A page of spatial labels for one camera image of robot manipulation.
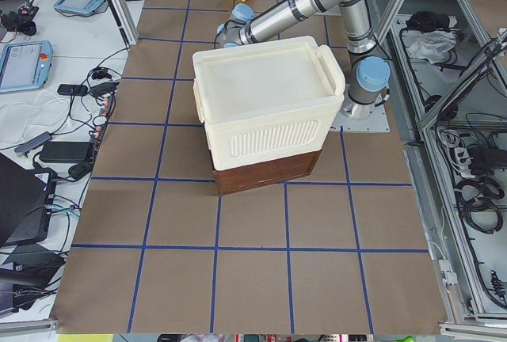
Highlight black power adapter brick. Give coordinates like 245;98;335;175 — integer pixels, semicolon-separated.
39;141;90;163

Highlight aluminium frame post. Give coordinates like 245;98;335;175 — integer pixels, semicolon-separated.
106;0;139;48

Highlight black phone device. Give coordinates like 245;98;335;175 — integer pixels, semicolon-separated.
57;84;88;97

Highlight cream plastic storage box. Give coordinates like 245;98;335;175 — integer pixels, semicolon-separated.
193;36;345;171

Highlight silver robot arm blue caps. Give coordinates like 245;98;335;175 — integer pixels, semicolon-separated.
215;0;391;120

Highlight coiled black cables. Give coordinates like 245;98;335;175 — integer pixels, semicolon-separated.
453;177;504;236

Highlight grey usb hub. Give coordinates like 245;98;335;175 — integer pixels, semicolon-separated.
14;131;52;156

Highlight crumpled white cloth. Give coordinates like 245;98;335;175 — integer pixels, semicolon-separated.
407;30;456;64

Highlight blue teach pendant lower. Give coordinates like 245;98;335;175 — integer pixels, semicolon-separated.
1;40;53;93

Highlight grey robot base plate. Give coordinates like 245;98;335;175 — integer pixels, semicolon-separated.
330;84;391;133

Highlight black cloth bundle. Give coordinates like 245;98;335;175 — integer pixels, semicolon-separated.
406;11;450;33

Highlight black laptop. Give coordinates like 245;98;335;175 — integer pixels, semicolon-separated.
1;155;55;247

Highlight brown wooden drawer cabinet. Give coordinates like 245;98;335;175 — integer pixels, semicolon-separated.
212;150;322;196

